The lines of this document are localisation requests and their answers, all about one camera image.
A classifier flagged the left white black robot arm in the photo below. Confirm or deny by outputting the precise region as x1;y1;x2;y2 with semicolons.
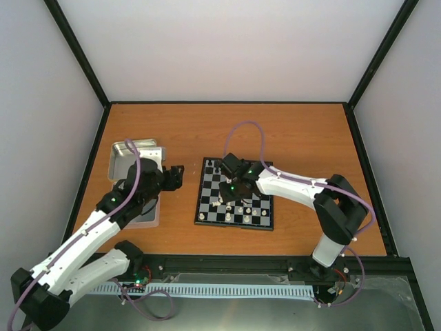
10;158;184;330

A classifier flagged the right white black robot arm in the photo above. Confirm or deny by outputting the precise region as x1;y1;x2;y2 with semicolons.
218;153;374;268

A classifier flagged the black magnetic chess board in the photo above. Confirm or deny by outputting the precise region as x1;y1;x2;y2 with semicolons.
194;157;274;231

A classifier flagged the small electronics board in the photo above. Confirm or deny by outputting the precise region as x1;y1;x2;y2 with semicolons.
129;267;152;288

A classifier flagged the silver metal tin lid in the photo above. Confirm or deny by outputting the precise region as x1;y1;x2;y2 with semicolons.
107;139;157;182

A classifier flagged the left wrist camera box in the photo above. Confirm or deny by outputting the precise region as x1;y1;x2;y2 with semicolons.
138;146;166;171

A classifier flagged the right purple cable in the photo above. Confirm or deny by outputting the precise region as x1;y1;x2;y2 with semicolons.
225;120;376;308

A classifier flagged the purple cable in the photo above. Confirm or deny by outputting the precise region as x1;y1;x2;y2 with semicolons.
225;120;376;308
7;139;142;331

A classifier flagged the black aluminium frame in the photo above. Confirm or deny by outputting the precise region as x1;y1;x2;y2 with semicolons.
20;0;435;331

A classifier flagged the light blue cable duct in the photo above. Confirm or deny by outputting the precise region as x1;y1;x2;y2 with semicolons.
89;281;315;300

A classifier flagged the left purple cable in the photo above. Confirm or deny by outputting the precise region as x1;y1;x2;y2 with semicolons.
7;139;142;331

